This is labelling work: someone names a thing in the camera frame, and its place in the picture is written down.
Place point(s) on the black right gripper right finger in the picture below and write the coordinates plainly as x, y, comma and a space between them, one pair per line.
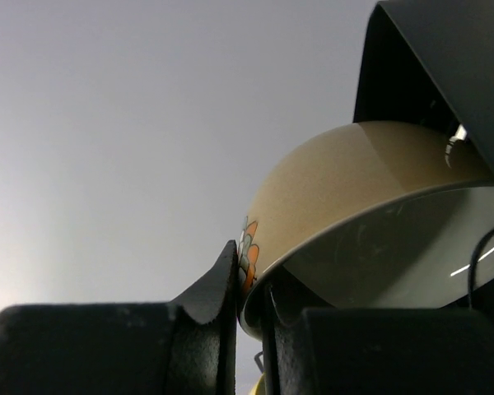
377, 351

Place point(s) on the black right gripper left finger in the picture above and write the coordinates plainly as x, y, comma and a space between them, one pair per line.
183, 346

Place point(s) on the beige floral bowl back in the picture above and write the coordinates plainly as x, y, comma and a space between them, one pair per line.
370, 215

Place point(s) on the yellow patterned bowl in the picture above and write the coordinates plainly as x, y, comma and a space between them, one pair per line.
259, 387

